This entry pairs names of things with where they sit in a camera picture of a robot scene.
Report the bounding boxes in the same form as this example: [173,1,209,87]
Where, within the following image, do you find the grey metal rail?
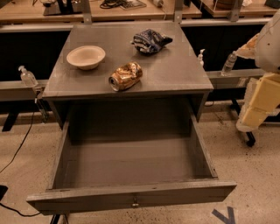
[0,69,265,102]

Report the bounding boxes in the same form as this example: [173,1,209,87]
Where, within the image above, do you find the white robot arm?
[236,10,280,132]

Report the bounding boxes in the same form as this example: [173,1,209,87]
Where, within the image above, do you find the black monitor stand base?
[43,0,82,16]

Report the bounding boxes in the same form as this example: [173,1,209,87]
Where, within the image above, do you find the grey wooden cabinet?
[43,22,213,126]

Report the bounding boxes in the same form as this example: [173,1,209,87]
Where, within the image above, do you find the clear sanitizer pump bottle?
[18,66,38,88]

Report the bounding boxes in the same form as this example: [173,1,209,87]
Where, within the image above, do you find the small white pump bottle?
[198,49,205,66]

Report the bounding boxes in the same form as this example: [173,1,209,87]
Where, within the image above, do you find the white paper bowl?
[66,45,106,70]

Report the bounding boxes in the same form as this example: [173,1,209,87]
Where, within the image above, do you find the clear plastic water bottle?
[221,51,237,76]

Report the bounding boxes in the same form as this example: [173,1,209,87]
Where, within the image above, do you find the open grey top drawer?
[27,101,236,214]

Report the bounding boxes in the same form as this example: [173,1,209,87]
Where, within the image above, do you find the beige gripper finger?
[236,34,259,60]

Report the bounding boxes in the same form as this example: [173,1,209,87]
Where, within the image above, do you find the coiled black cables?
[99,0,130,10]

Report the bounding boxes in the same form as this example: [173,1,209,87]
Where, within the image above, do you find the black floor cable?
[0,110,42,218]

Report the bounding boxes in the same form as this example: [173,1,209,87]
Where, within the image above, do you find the black table leg stand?
[230,98,280,147]

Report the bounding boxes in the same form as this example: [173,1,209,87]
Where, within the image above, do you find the crushed gold soda can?
[108,62,143,92]

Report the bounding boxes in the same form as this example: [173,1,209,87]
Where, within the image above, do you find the small metal drawer knob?
[131,197,139,208]

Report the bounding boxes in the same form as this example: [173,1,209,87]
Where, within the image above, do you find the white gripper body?
[241,73,280,130]

